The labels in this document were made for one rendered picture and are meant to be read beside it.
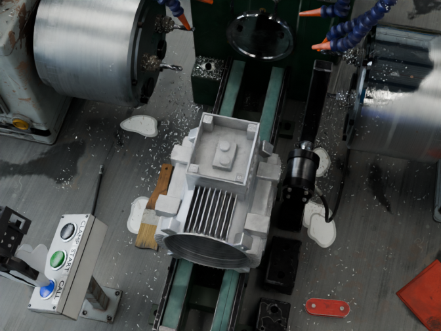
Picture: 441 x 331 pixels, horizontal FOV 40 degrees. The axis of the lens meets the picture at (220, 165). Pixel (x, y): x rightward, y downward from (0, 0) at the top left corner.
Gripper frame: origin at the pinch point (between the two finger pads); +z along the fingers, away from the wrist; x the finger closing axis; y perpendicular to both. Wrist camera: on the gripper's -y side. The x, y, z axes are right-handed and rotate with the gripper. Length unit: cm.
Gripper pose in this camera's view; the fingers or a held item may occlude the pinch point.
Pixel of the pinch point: (40, 285)
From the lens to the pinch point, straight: 102.2
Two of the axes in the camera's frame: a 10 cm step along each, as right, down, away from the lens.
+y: 2.2, -8.7, 4.4
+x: -8.3, 0.6, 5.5
